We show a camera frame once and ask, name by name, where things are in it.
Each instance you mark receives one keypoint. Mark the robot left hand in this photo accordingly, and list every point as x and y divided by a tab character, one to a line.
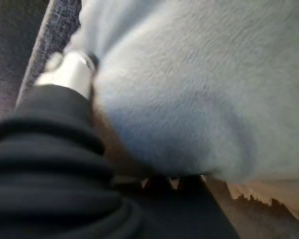
52	174

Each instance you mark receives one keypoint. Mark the white fringed cushion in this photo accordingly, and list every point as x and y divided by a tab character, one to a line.
189	87

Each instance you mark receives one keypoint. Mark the grey fabric tub armchair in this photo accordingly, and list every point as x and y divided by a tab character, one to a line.
10	49

